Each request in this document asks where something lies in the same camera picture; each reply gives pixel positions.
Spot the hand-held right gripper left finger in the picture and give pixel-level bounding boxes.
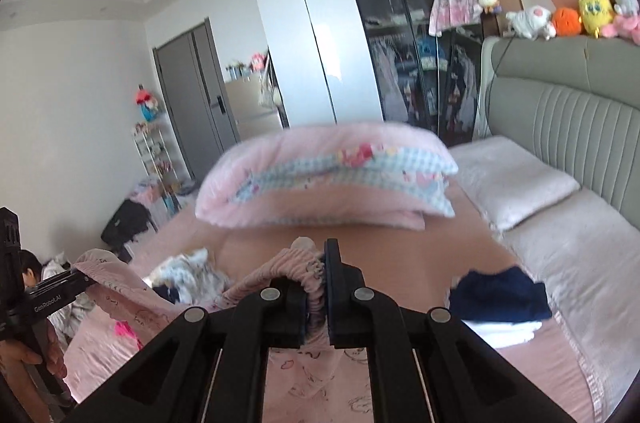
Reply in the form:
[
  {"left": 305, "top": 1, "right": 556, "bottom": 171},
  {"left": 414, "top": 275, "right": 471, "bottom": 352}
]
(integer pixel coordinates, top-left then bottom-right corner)
[{"left": 60, "top": 275, "right": 308, "bottom": 423}]

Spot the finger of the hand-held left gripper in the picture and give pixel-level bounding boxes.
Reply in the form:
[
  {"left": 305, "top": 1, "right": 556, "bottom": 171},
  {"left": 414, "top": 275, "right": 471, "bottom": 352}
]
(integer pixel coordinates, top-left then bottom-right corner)
[{"left": 22, "top": 269, "right": 97, "bottom": 320}]

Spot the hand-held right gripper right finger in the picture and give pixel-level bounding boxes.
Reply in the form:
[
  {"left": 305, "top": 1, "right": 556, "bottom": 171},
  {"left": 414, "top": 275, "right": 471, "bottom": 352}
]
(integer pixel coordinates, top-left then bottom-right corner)
[{"left": 324, "top": 238, "right": 576, "bottom": 423}]

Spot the pink cartoon print pajama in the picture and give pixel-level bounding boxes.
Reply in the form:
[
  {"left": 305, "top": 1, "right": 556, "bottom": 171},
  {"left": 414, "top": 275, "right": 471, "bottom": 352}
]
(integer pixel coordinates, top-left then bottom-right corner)
[{"left": 75, "top": 237, "right": 381, "bottom": 423}]

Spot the person's left hand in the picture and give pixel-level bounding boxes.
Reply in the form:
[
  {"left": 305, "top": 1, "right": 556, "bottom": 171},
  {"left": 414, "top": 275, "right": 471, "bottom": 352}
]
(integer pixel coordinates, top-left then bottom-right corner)
[{"left": 0, "top": 317, "right": 68, "bottom": 423}]

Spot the black bag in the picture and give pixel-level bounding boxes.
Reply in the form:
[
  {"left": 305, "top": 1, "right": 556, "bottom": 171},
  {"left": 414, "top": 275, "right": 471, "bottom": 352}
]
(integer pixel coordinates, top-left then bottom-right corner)
[{"left": 101, "top": 199, "right": 152, "bottom": 255}]

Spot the white printed crumpled garment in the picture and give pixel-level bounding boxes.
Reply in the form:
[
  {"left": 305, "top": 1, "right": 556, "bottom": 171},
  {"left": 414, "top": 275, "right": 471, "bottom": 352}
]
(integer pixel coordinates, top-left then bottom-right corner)
[{"left": 149, "top": 247, "right": 232, "bottom": 301}]

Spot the navy crumpled garment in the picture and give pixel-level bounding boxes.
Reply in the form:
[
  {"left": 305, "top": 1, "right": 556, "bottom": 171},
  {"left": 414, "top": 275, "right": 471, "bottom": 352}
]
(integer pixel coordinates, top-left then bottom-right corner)
[{"left": 152, "top": 284, "right": 183, "bottom": 305}]

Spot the pink checked folded quilt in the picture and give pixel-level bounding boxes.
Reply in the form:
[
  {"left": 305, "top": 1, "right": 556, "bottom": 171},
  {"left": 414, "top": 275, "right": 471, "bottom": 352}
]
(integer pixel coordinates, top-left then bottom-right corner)
[{"left": 195, "top": 122, "right": 460, "bottom": 231}]

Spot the white folded cloth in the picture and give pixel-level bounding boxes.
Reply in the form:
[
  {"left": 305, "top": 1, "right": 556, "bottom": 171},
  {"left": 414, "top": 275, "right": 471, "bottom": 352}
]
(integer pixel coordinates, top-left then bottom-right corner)
[{"left": 465, "top": 317, "right": 545, "bottom": 350}]

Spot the white shelf rack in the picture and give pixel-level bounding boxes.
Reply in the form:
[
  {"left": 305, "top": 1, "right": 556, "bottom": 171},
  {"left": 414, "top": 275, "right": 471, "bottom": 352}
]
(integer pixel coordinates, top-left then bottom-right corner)
[{"left": 131, "top": 117, "right": 187, "bottom": 200}]

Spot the light pink pillow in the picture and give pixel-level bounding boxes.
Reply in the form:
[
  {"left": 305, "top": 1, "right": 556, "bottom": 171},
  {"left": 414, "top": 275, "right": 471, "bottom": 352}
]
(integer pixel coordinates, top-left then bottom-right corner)
[
  {"left": 449, "top": 136, "right": 582, "bottom": 231},
  {"left": 502, "top": 188, "right": 640, "bottom": 409}
]

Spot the red blue plush toy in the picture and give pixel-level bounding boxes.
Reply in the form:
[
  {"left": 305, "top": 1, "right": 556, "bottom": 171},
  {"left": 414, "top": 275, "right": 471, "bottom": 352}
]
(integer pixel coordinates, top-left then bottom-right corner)
[{"left": 133, "top": 84, "right": 162, "bottom": 122}]

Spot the beige drawer cabinet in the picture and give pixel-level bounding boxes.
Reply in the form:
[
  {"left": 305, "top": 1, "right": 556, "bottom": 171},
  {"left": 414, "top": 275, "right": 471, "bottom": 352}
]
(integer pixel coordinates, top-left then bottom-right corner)
[{"left": 224, "top": 72, "right": 284, "bottom": 142}]

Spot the white hanging bag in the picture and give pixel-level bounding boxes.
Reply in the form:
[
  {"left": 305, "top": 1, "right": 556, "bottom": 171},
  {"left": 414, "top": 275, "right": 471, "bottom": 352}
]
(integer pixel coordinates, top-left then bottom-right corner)
[{"left": 257, "top": 76, "right": 282, "bottom": 109}]

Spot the grey door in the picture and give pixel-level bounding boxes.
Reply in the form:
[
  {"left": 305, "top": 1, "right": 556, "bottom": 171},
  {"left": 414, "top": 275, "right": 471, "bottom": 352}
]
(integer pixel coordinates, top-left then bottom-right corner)
[{"left": 152, "top": 17, "right": 242, "bottom": 178}]

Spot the black glass wardrobe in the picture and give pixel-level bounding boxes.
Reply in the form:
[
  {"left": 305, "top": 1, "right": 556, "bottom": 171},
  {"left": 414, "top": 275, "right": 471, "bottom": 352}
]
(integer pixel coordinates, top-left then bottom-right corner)
[{"left": 344, "top": 0, "right": 488, "bottom": 147}]

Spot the white wardrobe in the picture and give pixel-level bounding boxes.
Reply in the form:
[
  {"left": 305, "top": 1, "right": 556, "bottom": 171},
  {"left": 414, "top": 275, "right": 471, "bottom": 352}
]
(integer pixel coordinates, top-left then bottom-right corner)
[{"left": 252, "top": 0, "right": 387, "bottom": 130}]

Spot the grey padded headboard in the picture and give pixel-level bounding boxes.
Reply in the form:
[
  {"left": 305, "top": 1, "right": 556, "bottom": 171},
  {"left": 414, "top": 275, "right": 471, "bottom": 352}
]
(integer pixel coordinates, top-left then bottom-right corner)
[{"left": 472, "top": 36, "right": 640, "bottom": 229}]

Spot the pink hanging garment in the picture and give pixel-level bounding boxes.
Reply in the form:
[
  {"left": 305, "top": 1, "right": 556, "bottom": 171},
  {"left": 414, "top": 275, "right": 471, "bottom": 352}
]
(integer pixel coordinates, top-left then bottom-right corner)
[{"left": 428, "top": 0, "right": 484, "bottom": 37}]

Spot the white plush animal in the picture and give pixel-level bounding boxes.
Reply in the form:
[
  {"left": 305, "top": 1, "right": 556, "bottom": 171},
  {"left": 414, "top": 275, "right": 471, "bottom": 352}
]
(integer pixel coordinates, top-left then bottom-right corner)
[{"left": 505, "top": 4, "right": 557, "bottom": 41}]

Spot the orange plush toy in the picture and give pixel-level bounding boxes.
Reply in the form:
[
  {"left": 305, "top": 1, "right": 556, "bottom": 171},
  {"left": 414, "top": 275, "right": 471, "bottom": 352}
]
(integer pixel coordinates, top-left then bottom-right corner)
[{"left": 552, "top": 6, "right": 584, "bottom": 37}]

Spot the yellow plush toy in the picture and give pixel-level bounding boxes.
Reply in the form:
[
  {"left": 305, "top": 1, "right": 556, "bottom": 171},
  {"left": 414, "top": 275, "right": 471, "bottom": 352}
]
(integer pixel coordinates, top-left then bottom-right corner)
[{"left": 578, "top": 0, "right": 615, "bottom": 37}]

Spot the pink grey plush cat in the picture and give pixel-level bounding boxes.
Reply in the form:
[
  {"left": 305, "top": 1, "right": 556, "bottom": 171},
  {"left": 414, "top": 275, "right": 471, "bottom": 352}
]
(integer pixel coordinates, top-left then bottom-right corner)
[{"left": 602, "top": 0, "right": 640, "bottom": 40}]

